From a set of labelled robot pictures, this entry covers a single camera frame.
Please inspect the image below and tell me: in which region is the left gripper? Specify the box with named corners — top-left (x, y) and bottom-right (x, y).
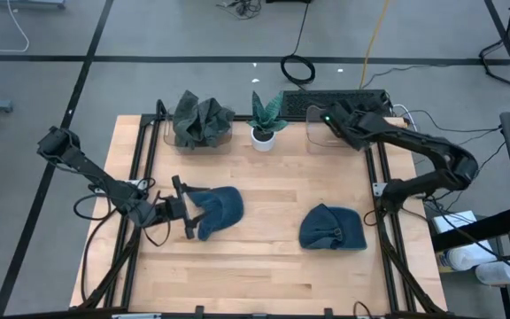
top-left (162, 175), bottom-right (214, 241)

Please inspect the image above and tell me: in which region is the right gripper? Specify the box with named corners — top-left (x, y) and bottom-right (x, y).
top-left (323, 102), bottom-right (378, 152)

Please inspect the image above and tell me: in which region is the blue denim cap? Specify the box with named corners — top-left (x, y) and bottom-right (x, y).
top-left (187, 185), bottom-right (245, 242)
top-left (297, 203), bottom-right (368, 252)

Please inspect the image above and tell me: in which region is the grey-green denim cap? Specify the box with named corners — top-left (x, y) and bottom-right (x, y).
top-left (173, 89), bottom-right (205, 150)
top-left (199, 97), bottom-right (236, 148)

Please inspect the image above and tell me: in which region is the clear plastic bin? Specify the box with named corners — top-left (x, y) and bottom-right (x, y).
top-left (163, 105), bottom-right (235, 157)
top-left (305, 104), bottom-right (374, 156)

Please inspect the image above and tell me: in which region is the black keyboard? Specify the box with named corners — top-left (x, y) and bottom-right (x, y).
top-left (280, 89), bottom-right (391, 120)

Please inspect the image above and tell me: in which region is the snake plant in white pot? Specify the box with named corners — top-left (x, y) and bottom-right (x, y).
top-left (247, 90), bottom-right (290, 153)

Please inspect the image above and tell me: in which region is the white box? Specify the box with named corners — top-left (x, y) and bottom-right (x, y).
top-left (431, 210), bottom-right (478, 235)

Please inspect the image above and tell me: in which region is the black metal beam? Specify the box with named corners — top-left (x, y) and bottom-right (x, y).
top-left (430, 206), bottom-right (510, 254)

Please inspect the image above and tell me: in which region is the white paper towel roll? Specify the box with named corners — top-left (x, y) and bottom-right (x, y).
top-left (475, 261), bottom-right (510, 286)
top-left (445, 241), bottom-right (498, 272)

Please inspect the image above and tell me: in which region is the black power cable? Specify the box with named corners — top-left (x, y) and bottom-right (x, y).
top-left (280, 0), bottom-right (317, 92)

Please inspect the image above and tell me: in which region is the yellow hanging cord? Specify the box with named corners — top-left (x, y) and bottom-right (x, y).
top-left (359, 0), bottom-right (391, 89)

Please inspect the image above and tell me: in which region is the black cable bundle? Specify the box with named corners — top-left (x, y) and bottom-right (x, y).
top-left (216, 0), bottom-right (264, 20)

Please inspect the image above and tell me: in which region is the white floor cable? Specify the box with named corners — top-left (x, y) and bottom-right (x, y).
top-left (0, 0), bottom-right (31, 53)

